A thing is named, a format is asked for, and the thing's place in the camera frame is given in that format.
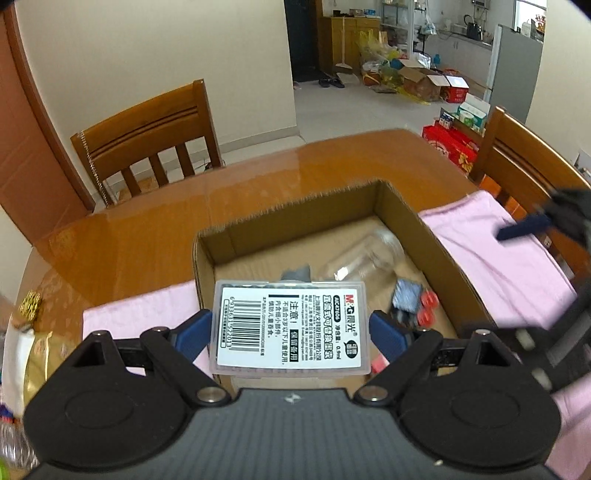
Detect broom with wooden handle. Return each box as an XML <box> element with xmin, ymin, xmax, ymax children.
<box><xmin>334</xmin><ymin>18</ymin><xmax>355</xmax><ymax>75</ymax></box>

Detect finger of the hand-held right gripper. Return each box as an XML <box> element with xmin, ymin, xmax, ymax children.
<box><xmin>510</xmin><ymin>286</ymin><xmax>591</xmax><ymax>394</ymax></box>
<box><xmin>496</xmin><ymin>186</ymin><xmax>591</xmax><ymax>244</ymax></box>

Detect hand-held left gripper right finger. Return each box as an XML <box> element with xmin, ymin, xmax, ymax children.
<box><xmin>353</xmin><ymin>310</ymin><xmax>525</xmax><ymax>406</ymax></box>

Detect red and white carton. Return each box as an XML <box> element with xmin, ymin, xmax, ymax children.
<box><xmin>441</xmin><ymin>74</ymin><xmax>470</xmax><ymax>103</ymax></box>

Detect wooden cabinet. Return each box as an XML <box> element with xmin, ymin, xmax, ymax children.
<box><xmin>322</xmin><ymin>16</ymin><xmax>383</xmax><ymax>78</ymax></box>

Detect wooden chair with chain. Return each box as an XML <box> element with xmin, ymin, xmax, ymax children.
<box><xmin>70</xmin><ymin>79</ymin><xmax>225</xmax><ymax>206</ymax></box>

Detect red printed carton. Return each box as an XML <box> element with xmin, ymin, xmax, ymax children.
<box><xmin>421</xmin><ymin>121</ymin><xmax>482</xmax><ymax>175</ymax></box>

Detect white kitchen counter cabinet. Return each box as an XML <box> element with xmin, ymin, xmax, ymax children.
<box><xmin>425</xmin><ymin>30</ymin><xmax>492</xmax><ymax>88</ymax></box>

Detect clear case with white label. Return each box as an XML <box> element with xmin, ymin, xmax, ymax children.
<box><xmin>210</xmin><ymin>279</ymin><xmax>372</xmax><ymax>377</ymax></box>

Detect brown wooden door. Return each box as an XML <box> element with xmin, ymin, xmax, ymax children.
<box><xmin>0</xmin><ymin>9</ymin><xmax>98</xmax><ymax>241</ymax></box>

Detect green and white tissue pack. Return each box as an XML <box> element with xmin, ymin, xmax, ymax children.
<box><xmin>456</xmin><ymin>93</ymin><xmax>491</xmax><ymax>134</ymax></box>

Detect open cardboard floor box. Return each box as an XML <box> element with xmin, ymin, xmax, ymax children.
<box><xmin>397</xmin><ymin>66</ymin><xmax>451</xmax><ymax>102</ymax></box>

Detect grey refrigerator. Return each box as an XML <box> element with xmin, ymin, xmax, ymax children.
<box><xmin>488</xmin><ymin>24</ymin><xmax>546</xmax><ymax>124</ymax></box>

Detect pink cloth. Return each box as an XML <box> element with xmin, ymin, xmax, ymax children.
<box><xmin>83</xmin><ymin>190</ymin><xmax>591</xmax><ymax>457</ymax></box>

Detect gold and white packet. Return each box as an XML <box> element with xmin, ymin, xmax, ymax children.
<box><xmin>0</xmin><ymin>288</ymin><xmax>51</xmax><ymax>416</ymax></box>

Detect clear water bottle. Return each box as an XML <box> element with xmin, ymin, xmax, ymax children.
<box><xmin>0</xmin><ymin>406</ymin><xmax>40</xmax><ymax>469</ymax></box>

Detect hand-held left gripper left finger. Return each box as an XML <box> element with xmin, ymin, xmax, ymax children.
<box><xmin>69</xmin><ymin>310</ymin><xmax>232</xmax><ymax>407</ymax></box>

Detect yellow plastic bags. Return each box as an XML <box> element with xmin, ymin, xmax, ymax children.
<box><xmin>358</xmin><ymin>28</ymin><xmax>386</xmax><ymax>63</ymax></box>

